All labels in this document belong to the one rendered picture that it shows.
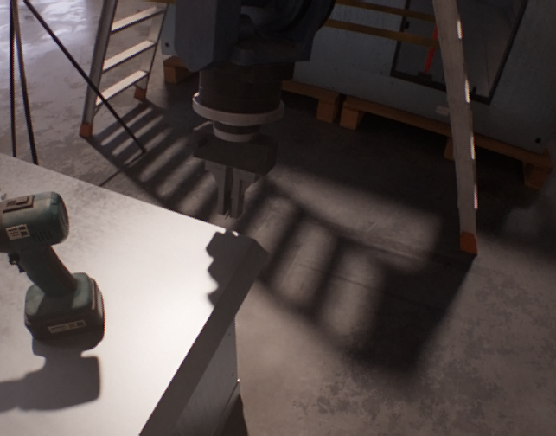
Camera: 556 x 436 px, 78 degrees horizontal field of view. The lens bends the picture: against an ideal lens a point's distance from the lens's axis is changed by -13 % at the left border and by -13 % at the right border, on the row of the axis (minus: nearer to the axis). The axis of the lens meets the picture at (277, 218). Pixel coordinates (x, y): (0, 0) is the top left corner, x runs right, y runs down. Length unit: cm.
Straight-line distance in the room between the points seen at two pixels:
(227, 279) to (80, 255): 27
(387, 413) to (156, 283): 87
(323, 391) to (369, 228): 77
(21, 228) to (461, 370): 132
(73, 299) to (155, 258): 18
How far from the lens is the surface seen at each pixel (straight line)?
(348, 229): 171
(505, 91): 233
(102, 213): 81
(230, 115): 55
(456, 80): 148
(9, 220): 49
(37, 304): 61
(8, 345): 68
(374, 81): 237
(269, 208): 175
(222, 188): 67
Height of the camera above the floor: 116
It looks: 43 degrees down
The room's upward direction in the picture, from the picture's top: 5 degrees clockwise
